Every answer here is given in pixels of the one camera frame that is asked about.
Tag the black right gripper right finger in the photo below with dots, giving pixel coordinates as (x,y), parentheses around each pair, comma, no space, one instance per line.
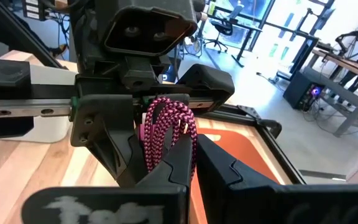
(228,193)

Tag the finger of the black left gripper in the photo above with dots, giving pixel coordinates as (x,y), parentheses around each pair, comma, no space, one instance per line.
(182,97)
(104,124)

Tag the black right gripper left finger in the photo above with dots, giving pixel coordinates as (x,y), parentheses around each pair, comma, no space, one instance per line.
(166,186)

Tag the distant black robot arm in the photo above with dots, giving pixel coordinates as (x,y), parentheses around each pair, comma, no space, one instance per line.
(357,32)

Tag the light grey plastic bin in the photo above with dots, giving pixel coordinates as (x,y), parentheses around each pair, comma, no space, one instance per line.
(48,74)

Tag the red bowl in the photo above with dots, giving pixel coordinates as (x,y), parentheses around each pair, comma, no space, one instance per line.
(241,149)

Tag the black standing desk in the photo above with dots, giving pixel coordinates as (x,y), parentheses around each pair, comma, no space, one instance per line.
(242,49)

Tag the black office chair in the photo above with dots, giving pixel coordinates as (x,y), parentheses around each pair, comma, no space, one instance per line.
(222,28)

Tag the black computer tower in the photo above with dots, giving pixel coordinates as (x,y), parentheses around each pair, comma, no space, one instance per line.
(297,90)

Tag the wooden top work table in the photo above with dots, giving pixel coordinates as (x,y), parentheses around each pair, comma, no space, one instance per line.
(343,63)

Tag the black aluminium table frame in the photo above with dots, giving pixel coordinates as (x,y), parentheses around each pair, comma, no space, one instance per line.
(283,155)

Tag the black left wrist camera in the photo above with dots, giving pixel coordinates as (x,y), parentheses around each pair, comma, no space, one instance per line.
(148,25)

